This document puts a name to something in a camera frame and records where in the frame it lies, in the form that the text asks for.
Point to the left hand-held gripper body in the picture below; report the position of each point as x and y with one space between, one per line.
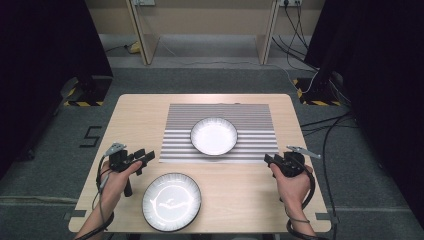
120 161

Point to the small yellow object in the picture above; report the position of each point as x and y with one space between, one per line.
135 48

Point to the stand base with hazard tape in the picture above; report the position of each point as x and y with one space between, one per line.
316 95
90 91

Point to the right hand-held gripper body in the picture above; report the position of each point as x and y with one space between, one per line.
290 165

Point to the white wall socket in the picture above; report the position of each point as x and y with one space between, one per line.
290 2
143 2

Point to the white plate with dark rim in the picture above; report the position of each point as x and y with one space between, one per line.
214 136
171 203

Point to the person's right hand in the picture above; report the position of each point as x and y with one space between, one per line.
295 190

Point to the black curtain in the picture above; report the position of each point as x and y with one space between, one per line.
383 83
40 66

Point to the grey striped placemat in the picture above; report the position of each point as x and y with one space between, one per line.
180 146

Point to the beige wooden desk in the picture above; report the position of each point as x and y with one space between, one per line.
206 20

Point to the grey tape strip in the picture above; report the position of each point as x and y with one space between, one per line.
75 214
326 216

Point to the person's left hand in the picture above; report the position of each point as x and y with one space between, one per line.
115 183

